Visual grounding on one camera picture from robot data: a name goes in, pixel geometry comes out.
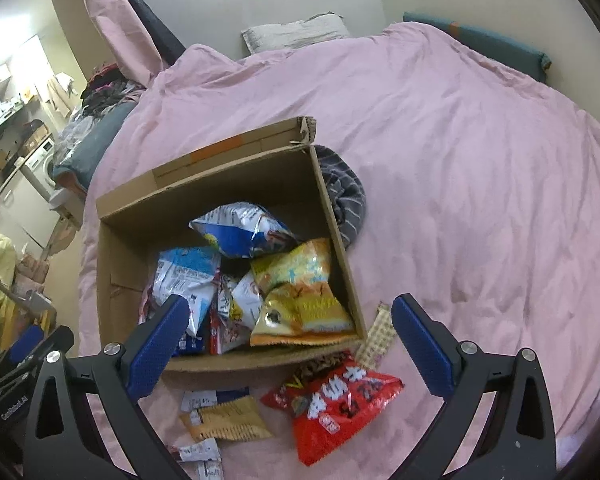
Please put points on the brown cardboard box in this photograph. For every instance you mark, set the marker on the brown cardboard box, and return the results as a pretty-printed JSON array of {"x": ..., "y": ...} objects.
[{"x": 125, "y": 250}]

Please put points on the beige wafer bar packet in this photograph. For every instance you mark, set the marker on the beige wafer bar packet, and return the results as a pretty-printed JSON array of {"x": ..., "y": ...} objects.
[{"x": 377, "y": 335}]

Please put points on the blue silver chip bag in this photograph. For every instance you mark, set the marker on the blue silver chip bag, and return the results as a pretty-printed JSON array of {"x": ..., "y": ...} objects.
[{"x": 235, "y": 230}]

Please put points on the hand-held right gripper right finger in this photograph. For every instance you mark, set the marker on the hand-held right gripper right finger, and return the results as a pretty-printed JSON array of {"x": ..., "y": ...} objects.
[{"x": 422, "y": 347}]

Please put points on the red snack bag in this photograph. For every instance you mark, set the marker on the red snack bag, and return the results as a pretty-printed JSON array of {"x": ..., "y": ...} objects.
[{"x": 340, "y": 405}]

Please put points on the white red-trimmed snack bag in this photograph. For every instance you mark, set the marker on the white red-trimmed snack bag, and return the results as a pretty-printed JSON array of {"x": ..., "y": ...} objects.
[{"x": 240, "y": 300}]

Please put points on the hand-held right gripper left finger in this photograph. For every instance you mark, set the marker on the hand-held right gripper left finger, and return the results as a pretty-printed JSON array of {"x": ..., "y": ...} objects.
[{"x": 157, "y": 350}]

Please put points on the hanging pink sheet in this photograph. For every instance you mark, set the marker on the hanging pink sheet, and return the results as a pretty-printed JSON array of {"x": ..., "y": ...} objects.
[{"x": 115, "y": 15}]

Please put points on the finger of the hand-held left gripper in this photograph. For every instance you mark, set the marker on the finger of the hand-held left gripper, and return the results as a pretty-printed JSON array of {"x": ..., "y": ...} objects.
[
  {"x": 55, "y": 341},
  {"x": 25, "y": 345}
]

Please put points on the tan striped snack packet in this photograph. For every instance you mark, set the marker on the tan striped snack packet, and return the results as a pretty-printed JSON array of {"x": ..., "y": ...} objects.
[{"x": 230, "y": 417}]

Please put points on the white washing machine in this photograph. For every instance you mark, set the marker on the white washing machine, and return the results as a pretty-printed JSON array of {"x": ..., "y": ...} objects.
[{"x": 40, "y": 165}]

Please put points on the pile of dark clothes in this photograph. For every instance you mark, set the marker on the pile of dark clothes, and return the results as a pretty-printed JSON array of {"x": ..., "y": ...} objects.
[{"x": 110, "y": 90}]

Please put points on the grey pillow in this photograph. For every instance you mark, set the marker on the grey pillow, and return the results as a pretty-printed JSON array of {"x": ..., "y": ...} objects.
[{"x": 295, "y": 32}]

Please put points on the wooden rack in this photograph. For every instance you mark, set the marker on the wooden rack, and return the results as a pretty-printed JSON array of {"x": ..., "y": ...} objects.
[{"x": 25, "y": 310}]

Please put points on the white kitchen cabinets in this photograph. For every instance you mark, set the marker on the white kitchen cabinets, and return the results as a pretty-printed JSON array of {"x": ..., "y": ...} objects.
[{"x": 15, "y": 205}]

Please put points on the yellow green snack bag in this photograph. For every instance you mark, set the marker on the yellow green snack bag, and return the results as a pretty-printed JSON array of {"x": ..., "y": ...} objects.
[{"x": 290, "y": 265}]

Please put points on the pink blanket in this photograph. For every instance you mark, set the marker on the pink blanket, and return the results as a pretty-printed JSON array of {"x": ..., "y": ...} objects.
[{"x": 455, "y": 185}]

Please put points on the light blue snack bag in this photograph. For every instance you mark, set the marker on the light blue snack bag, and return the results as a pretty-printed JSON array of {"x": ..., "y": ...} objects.
[{"x": 180, "y": 275}]

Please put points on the grey striped garment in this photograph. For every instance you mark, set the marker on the grey striped garment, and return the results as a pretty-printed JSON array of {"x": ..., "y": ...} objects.
[{"x": 347, "y": 195}]

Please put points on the small white blue packet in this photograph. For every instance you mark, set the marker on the small white blue packet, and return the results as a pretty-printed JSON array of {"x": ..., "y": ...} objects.
[
  {"x": 211, "y": 471},
  {"x": 205, "y": 399},
  {"x": 197, "y": 451}
]

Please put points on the cardboard box on counter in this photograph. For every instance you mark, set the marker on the cardboard box on counter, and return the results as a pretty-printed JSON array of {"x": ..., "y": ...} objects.
[{"x": 22, "y": 142}]

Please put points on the teal cushion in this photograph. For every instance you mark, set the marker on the teal cushion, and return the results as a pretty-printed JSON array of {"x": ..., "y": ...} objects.
[{"x": 480, "y": 42}]

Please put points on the dark curtain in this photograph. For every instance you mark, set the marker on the dark curtain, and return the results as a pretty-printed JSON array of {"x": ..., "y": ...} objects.
[{"x": 145, "y": 15}]

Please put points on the hanging beige towel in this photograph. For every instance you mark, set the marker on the hanging beige towel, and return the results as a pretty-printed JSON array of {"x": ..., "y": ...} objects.
[{"x": 60, "y": 91}]

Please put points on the yellow orange snack bag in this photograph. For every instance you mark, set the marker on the yellow orange snack bag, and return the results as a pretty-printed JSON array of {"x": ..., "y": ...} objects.
[{"x": 305, "y": 315}]

